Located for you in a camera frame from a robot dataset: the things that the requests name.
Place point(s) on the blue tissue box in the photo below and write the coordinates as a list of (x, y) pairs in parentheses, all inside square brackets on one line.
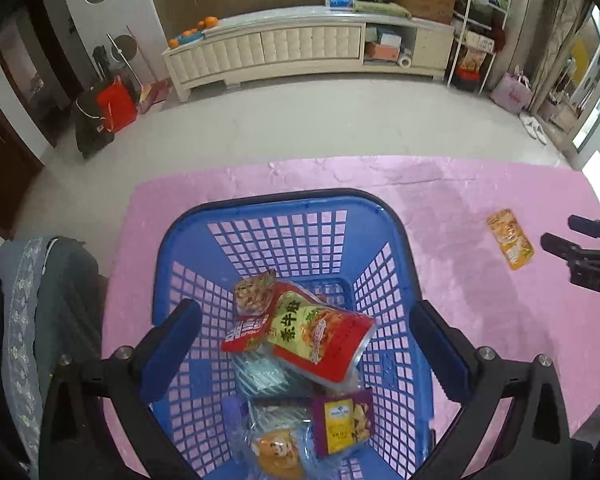
[(339, 0)]

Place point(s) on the white metal rack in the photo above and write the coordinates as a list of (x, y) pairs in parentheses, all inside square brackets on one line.
[(455, 50)]

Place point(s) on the orange printed snack bag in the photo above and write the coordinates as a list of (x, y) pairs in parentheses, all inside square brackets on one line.
[(472, 62)]

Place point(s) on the pale blue box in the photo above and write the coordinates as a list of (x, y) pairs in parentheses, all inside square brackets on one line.
[(390, 37)]

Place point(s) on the black folded stand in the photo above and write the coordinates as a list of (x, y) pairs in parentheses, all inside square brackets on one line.
[(100, 62)]

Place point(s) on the broom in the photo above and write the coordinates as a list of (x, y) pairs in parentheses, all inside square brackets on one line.
[(150, 92)]

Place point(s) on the brown cardboard box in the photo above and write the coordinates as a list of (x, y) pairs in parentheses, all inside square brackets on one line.
[(425, 2)]

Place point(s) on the grey small bin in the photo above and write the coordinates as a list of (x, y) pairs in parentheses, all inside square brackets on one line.
[(562, 116)]

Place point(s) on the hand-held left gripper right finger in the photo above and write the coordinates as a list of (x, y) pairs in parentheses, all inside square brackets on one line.
[(440, 350)]

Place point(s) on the purple snack packet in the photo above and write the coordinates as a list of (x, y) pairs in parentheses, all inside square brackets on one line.
[(342, 422)]

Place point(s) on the arched standing mirror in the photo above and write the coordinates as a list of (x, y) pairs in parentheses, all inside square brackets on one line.
[(595, 85)]

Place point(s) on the cream television cabinet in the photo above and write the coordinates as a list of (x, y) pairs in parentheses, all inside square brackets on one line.
[(280, 45)]

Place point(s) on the brown framed doorway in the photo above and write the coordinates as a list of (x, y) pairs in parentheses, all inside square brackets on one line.
[(40, 25)]

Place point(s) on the clear nut snack packet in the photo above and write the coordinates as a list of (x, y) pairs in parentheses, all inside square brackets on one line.
[(252, 292)]

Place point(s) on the small yellow orange snack packet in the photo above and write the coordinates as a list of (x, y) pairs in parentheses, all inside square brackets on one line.
[(510, 237)]

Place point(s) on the silver tower air conditioner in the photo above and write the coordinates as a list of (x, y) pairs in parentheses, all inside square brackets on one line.
[(527, 10)]

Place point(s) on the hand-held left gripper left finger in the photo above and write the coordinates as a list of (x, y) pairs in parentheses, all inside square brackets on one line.
[(172, 345)]

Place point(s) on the white paper roll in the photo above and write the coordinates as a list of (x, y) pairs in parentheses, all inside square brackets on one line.
[(405, 61)]

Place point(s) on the red yellow snack bag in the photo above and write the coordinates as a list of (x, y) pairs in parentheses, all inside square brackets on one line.
[(325, 335)]

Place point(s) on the green folded cloth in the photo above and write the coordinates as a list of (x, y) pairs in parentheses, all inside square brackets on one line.
[(380, 8)]

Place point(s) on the blue plastic basket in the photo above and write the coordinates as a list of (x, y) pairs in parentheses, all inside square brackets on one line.
[(280, 240)]

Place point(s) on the green pastry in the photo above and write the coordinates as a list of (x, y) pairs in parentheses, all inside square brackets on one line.
[(265, 380)]

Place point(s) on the white slipper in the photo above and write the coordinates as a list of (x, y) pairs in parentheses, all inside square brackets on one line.
[(540, 133), (527, 125)]

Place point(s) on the black bag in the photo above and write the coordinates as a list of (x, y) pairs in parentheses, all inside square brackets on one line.
[(90, 127)]

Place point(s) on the patterned beige curtain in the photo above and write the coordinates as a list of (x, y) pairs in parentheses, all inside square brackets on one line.
[(560, 35)]

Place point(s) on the orange box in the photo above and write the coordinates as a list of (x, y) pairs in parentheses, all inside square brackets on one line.
[(382, 51)]

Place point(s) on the brown wooden door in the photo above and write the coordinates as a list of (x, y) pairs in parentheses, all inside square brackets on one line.
[(10, 160)]

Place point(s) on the pink bag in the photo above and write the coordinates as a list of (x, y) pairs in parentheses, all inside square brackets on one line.
[(512, 92)]

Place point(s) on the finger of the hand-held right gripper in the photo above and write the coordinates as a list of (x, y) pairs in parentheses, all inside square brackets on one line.
[(592, 227), (575, 257)]

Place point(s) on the red foil snack packet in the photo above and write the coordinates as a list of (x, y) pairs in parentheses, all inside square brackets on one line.
[(242, 335)]

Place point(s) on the pink tablecloth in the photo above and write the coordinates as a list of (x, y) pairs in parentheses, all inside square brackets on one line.
[(455, 200)]

